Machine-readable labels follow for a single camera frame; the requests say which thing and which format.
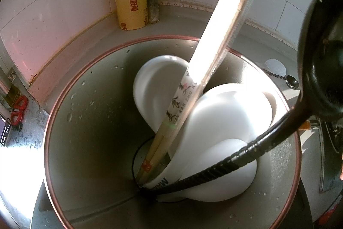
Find bamboo chopsticks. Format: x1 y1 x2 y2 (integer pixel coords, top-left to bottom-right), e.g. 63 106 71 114
135 0 268 184

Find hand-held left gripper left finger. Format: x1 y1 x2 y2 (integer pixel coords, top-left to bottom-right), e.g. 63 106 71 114
30 181 67 229

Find red metal canister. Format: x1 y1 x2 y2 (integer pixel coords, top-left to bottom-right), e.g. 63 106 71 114
44 35 300 229

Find red scissors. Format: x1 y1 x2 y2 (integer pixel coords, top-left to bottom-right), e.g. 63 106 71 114
10 96 29 125

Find smartphone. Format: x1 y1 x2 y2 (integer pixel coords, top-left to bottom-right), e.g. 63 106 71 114
0 112 13 147

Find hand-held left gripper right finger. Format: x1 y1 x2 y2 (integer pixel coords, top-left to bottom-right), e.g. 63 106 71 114
292 179 314 229

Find gas stove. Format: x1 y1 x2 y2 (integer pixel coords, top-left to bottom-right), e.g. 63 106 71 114
308 116 343 193

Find black long-handled spoon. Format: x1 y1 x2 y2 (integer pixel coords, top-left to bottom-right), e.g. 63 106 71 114
139 0 343 196
264 69 299 89

